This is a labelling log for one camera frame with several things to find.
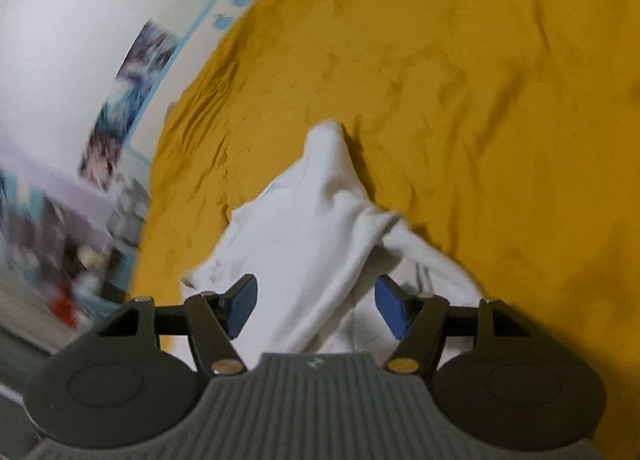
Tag purple white wall poster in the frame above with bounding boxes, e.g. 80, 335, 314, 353
116, 20, 179, 87

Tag mustard yellow bed sheet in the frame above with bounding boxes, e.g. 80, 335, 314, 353
131, 0, 640, 460

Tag pink figure wall poster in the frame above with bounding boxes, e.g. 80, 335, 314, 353
79, 129, 124, 189

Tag red bag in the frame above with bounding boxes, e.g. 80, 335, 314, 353
49, 289, 83, 328

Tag white t-shirt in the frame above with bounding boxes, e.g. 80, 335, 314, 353
180, 120, 493, 372

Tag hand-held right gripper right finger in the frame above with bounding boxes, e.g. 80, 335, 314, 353
374, 274, 534, 375

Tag teal wall poster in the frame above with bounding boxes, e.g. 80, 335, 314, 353
96, 82, 152, 143

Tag white blue cubby shelf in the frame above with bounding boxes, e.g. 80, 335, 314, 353
0, 140, 151, 303

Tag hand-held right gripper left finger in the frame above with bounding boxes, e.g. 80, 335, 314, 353
98, 274, 259, 376

